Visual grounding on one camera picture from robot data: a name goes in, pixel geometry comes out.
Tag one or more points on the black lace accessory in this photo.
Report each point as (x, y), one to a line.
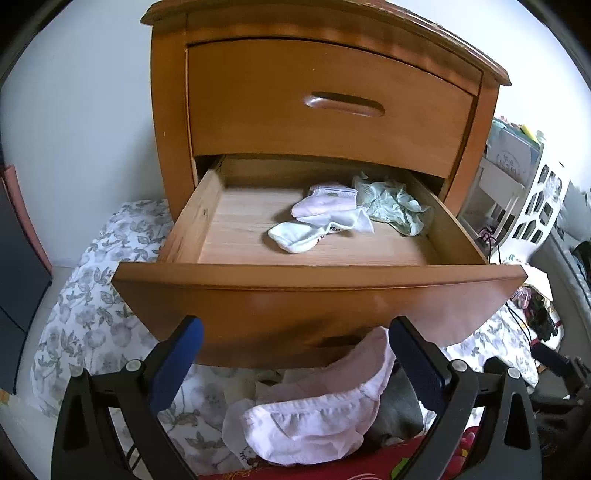
(542, 318)

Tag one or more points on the grey printed box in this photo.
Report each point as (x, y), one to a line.
(510, 159)

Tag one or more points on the dark blue cabinet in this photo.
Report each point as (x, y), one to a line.
(18, 300)

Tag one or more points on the white cutout shelf rack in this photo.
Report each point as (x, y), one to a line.
(521, 230)

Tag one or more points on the light pink underwear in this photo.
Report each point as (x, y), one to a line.
(300, 424)

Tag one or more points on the yellow small item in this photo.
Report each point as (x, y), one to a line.
(531, 130)

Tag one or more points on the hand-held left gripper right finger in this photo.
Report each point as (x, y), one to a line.
(415, 364)

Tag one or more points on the blue-grey plastic bag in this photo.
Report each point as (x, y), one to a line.
(498, 129)

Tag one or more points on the wooden drawer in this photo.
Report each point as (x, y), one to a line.
(277, 314)
(240, 115)

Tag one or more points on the cream sheer garment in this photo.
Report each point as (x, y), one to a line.
(244, 387)

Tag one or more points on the grey sofa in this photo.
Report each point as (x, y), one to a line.
(563, 258)

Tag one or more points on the mint green underwear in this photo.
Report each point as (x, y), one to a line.
(392, 207)

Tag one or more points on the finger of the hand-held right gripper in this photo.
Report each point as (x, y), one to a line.
(549, 360)

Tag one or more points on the cream cloth bag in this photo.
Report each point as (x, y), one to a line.
(535, 277)

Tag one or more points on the colourful small packets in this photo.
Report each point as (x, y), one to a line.
(524, 297)

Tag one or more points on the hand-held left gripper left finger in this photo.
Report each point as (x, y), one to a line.
(178, 360)

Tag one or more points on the wooden nightstand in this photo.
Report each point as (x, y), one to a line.
(168, 138)

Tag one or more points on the grey garment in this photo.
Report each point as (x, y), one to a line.
(401, 415)

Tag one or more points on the white sock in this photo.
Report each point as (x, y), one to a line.
(323, 203)
(295, 237)

